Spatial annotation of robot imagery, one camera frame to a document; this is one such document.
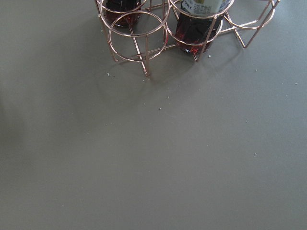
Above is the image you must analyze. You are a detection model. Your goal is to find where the copper wire bottle rack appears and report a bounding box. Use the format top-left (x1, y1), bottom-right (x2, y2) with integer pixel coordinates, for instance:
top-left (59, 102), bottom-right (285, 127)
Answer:
top-left (96, 0), bottom-right (279, 76)

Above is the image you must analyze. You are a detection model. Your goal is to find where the tea bottle white cap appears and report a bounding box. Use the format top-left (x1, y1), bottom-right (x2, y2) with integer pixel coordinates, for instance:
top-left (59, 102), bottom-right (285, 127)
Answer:
top-left (175, 0), bottom-right (230, 55)

